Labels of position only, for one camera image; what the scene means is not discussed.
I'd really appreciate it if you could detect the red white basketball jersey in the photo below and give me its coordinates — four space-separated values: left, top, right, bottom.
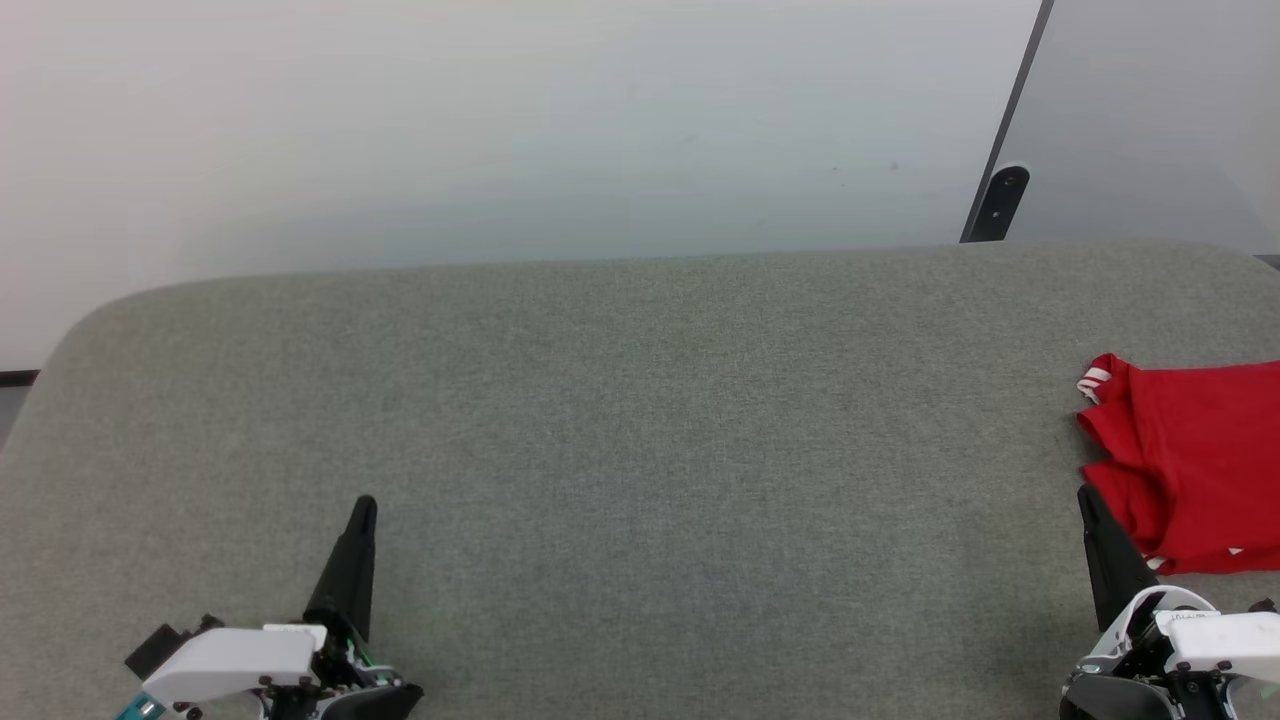
1076 353 1280 576

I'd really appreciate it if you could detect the thin black frame strip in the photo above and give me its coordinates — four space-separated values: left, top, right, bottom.
960 0 1056 241

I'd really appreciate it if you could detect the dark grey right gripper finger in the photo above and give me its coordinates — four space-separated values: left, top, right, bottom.
1076 484 1163 634

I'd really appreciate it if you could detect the black oval bracket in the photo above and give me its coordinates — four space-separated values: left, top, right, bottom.
962 165 1032 244

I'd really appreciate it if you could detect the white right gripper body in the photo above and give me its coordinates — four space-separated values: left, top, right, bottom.
1060 585 1280 720

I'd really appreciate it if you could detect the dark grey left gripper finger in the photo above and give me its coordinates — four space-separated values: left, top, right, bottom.
303 494 380 643

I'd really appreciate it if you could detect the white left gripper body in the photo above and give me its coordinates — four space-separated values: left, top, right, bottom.
140 622 426 720

